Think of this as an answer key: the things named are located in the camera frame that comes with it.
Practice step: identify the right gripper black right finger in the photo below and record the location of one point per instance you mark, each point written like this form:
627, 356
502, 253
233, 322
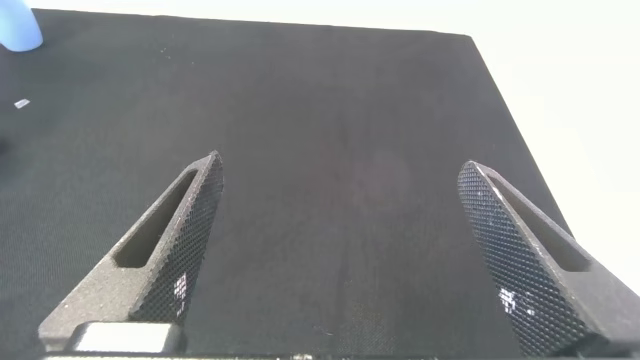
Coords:
525, 270

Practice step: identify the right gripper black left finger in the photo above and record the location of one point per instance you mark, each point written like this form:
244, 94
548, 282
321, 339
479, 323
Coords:
100, 295

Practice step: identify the small white paper tag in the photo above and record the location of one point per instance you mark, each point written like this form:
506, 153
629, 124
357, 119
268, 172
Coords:
22, 104

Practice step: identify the light blue plastic cup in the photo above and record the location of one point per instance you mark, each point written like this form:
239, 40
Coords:
17, 27

